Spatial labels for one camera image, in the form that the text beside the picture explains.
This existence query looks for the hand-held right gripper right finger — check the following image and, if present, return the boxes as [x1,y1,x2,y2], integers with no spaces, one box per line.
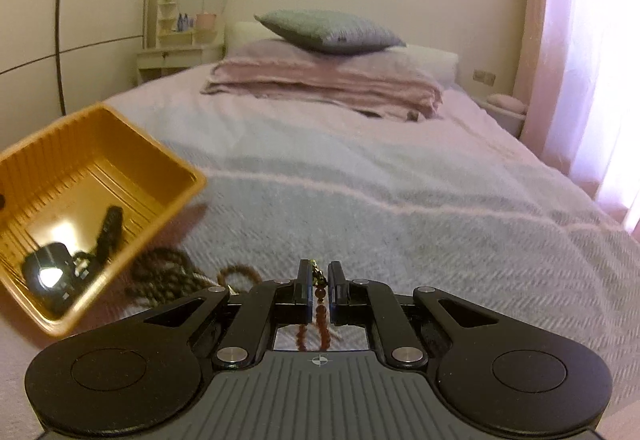
[328,261,503,371]

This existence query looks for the brown bead bracelet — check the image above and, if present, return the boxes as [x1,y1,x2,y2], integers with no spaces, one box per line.
[217,264,262,295]

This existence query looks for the white vanity table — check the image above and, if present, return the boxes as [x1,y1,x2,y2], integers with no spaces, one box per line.
[135,0,226,86]

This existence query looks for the grey-green cushion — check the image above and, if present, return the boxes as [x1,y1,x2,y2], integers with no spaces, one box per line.
[253,9,407,54]

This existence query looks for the white nightstand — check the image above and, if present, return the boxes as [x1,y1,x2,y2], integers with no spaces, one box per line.
[479,100,527,139]

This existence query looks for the orange plastic tray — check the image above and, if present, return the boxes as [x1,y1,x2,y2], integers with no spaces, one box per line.
[0,102,209,339]

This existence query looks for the folded pink blanket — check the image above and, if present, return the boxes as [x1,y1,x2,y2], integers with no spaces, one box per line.
[200,40,445,123]

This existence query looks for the pink curtain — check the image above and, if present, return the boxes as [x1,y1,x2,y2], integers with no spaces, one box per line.
[514,0,640,241]

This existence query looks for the white wardrobe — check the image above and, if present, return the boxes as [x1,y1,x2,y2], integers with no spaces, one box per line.
[0,0,157,123]

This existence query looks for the white pillow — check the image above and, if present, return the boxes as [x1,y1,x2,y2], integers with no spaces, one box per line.
[225,22,460,86]

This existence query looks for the reddish bead bracelet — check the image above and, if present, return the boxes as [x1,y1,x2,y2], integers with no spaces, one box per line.
[297,260,332,352]

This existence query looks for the dark bead necklace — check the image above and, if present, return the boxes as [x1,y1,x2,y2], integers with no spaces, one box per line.
[124,247,213,309]

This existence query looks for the black wristwatch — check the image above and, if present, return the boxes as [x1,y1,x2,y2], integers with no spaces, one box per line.
[21,205,124,317]

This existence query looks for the pink round cushion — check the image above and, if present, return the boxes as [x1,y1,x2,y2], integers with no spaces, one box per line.
[487,92,529,113]

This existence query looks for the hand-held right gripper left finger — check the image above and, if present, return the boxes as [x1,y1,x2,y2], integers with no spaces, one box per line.
[135,260,314,371]

